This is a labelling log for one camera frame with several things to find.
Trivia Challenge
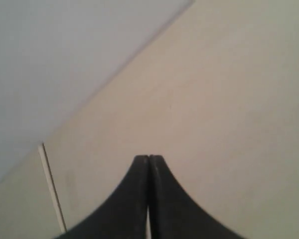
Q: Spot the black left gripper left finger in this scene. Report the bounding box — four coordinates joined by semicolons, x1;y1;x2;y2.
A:
58;155;149;239

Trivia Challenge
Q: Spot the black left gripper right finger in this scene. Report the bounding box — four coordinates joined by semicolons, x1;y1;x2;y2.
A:
149;155;241;239

